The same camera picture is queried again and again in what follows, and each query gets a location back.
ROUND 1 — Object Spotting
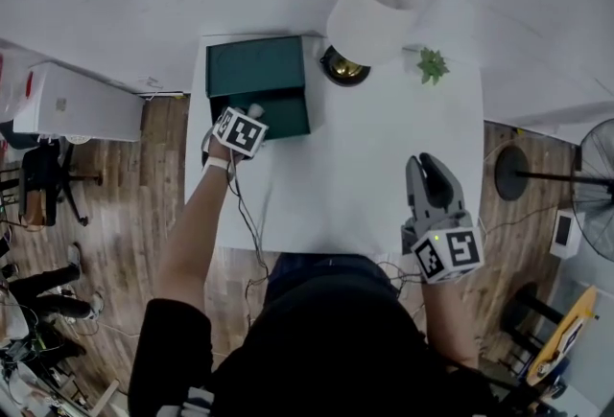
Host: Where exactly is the clear water bottle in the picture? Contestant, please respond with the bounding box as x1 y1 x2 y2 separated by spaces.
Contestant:
0 50 35 125

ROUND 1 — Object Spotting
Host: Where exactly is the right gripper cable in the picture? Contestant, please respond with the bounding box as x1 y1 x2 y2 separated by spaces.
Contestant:
377 260 428 294

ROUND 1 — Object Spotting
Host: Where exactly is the white water dispenser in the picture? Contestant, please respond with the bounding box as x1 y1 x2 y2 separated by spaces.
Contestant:
12 61 147 143

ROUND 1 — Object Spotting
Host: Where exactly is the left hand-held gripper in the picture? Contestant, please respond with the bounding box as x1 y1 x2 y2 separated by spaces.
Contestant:
203 105 269 161

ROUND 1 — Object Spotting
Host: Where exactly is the person's left forearm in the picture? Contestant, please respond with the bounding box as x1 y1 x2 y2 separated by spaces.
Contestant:
155 136 234 311

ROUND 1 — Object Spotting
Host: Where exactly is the black office chair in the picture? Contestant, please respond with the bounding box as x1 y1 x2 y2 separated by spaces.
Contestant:
18 136 105 228

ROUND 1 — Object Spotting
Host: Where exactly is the black stool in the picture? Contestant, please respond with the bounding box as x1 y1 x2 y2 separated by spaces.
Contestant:
501 283 565 361

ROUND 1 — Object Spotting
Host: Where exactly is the white wristband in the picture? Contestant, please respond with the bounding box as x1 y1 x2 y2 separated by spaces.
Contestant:
201 155 232 175

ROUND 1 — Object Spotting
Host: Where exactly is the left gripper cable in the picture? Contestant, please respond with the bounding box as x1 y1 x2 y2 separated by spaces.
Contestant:
228 155 271 294

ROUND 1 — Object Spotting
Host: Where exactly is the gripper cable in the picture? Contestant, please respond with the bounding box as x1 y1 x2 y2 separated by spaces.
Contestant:
377 260 428 294
228 155 271 294

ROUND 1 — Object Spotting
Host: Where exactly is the small green plant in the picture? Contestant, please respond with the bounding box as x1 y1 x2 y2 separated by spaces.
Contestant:
415 46 451 85

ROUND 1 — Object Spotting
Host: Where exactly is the dark green box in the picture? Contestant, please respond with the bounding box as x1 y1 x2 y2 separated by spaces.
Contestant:
204 35 312 141

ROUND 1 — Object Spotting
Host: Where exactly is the white shade brass table lamp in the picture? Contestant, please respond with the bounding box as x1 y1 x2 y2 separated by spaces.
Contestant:
319 0 431 88

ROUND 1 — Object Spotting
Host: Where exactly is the person's black shirt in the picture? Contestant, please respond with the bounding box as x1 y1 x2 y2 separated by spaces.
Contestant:
128 256 543 417

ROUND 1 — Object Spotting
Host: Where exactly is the black floor fan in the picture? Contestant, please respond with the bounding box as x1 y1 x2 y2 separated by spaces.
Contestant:
494 117 614 258

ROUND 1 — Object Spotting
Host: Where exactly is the person's right forearm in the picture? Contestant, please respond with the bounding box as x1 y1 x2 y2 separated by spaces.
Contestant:
420 273 481 371

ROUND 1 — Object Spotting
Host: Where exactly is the wooden edged board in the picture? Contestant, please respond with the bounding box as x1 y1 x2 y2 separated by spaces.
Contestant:
525 285 601 387

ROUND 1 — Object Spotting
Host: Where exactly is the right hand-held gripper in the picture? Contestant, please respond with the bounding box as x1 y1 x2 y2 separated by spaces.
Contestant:
400 152 485 285

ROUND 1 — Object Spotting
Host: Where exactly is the white device with black screen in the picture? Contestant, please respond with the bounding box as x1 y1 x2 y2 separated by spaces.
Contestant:
549 208 585 261

